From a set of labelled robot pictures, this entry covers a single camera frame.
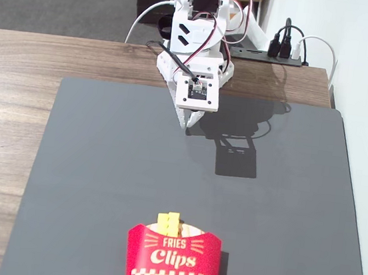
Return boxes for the white usb cable with plug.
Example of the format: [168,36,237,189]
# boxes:
[287,33,341,90]

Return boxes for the yellow fry clip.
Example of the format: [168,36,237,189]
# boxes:
[165,211,183,239]
[155,212,171,236]

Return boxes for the red fries clips box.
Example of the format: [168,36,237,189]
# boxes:
[122,219,225,275]

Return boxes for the grey rectangular mat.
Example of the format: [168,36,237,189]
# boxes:
[0,70,368,275]

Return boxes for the white-framed gripper camera board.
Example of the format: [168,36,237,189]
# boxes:
[173,75,223,114]

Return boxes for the red white black servo wire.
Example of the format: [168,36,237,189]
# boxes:
[183,9,221,71]

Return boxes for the black usb hub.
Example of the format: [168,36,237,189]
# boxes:
[228,45,311,69]

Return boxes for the black strap loop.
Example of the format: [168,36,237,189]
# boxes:
[155,13,175,40]

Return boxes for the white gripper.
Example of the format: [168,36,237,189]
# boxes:
[148,45,237,135]

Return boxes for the black usb cable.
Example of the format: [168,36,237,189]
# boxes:
[266,15,294,60]
[274,23,308,61]

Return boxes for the black camera cable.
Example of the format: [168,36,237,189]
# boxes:
[142,39,204,84]

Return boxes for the white power cable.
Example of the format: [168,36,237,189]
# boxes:
[125,0,177,50]

